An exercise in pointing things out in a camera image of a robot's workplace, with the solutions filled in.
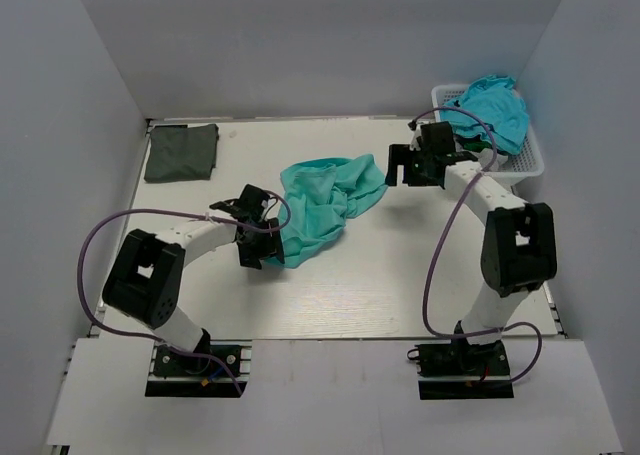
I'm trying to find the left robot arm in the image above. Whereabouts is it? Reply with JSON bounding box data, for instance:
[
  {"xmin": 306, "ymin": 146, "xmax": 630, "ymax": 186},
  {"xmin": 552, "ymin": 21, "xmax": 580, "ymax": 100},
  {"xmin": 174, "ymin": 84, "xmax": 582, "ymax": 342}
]
[{"xmin": 102, "ymin": 208, "xmax": 284, "ymax": 374}]

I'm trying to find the folded dark green t shirt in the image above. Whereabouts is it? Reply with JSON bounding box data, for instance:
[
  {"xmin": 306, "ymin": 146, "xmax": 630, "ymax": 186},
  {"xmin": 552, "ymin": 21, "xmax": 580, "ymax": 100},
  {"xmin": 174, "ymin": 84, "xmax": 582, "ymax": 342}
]
[{"xmin": 144, "ymin": 124, "xmax": 219, "ymax": 184}]

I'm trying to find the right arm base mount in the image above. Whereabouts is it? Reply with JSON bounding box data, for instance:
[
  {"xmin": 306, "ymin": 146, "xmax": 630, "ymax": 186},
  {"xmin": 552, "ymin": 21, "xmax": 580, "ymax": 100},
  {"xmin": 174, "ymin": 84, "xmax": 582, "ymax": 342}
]
[{"xmin": 407, "ymin": 339, "xmax": 514, "ymax": 401}]

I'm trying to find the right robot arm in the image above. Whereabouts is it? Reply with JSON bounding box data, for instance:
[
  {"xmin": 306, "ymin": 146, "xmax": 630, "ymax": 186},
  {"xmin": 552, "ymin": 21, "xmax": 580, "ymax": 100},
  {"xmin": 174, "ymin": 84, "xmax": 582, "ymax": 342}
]
[{"xmin": 385, "ymin": 144, "xmax": 557, "ymax": 374}]

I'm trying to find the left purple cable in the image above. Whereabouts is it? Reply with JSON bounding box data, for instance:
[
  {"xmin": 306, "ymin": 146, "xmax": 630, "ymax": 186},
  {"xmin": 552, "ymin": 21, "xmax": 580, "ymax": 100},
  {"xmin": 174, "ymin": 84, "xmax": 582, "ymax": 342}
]
[{"xmin": 76, "ymin": 190, "xmax": 292, "ymax": 396}]

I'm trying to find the teal t shirt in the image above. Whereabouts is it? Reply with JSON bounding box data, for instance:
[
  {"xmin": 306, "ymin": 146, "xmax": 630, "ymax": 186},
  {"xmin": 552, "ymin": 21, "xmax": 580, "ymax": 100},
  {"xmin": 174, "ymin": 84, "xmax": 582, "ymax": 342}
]
[{"xmin": 267, "ymin": 154, "xmax": 387, "ymax": 269}]

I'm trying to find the light blue t shirt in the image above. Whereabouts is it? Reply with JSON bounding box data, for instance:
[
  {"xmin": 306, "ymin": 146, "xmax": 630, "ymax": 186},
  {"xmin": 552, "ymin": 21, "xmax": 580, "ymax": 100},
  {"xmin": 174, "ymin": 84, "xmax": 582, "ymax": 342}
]
[{"xmin": 440, "ymin": 75, "xmax": 529, "ymax": 155}]

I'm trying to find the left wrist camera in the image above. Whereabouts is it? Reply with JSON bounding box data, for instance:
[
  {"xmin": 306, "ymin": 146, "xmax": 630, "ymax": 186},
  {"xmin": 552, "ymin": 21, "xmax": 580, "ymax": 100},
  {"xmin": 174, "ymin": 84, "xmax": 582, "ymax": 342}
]
[{"xmin": 209, "ymin": 184, "xmax": 271, "ymax": 224}]

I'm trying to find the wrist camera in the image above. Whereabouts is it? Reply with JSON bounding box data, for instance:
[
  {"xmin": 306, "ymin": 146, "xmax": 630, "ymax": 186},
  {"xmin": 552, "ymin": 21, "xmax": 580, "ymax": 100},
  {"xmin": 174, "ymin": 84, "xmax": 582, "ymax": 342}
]
[
  {"xmin": 209, "ymin": 184, "xmax": 271, "ymax": 224},
  {"xmin": 409, "ymin": 122, "xmax": 456, "ymax": 156}
]

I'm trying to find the grey cloth in basket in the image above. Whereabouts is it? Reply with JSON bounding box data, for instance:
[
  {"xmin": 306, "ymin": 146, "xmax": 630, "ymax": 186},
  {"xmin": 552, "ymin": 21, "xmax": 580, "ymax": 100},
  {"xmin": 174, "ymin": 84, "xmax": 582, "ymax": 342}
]
[{"xmin": 475, "ymin": 148, "xmax": 509, "ymax": 172}]

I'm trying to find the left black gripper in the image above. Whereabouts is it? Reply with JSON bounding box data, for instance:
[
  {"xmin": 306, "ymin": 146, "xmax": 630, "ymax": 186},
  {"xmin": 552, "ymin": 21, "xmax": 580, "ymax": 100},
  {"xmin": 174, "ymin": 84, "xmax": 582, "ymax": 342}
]
[{"xmin": 236, "ymin": 217, "xmax": 285, "ymax": 270}]

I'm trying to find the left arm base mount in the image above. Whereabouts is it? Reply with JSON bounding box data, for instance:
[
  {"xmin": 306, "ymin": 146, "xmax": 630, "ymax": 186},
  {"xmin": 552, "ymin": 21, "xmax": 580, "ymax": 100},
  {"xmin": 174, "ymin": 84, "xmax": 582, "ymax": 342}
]
[{"xmin": 145, "ymin": 342, "xmax": 252, "ymax": 399}]

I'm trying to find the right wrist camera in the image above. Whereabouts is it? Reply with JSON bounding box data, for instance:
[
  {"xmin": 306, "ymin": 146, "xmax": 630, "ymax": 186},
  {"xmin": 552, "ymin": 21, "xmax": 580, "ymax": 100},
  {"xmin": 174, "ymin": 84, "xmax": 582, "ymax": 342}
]
[{"xmin": 409, "ymin": 122, "xmax": 456, "ymax": 156}]

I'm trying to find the green cloth in basket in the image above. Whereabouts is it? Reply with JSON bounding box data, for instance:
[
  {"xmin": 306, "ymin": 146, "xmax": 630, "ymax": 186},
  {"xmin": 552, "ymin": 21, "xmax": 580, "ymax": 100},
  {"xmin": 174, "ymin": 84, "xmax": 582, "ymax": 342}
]
[{"xmin": 457, "ymin": 138, "xmax": 492, "ymax": 153}]

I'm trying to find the white plastic basket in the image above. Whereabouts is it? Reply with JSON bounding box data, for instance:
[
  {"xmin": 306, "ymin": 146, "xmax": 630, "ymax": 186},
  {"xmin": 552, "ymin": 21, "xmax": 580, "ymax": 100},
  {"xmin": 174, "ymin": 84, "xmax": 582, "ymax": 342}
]
[{"xmin": 431, "ymin": 84, "xmax": 545, "ymax": 186}]

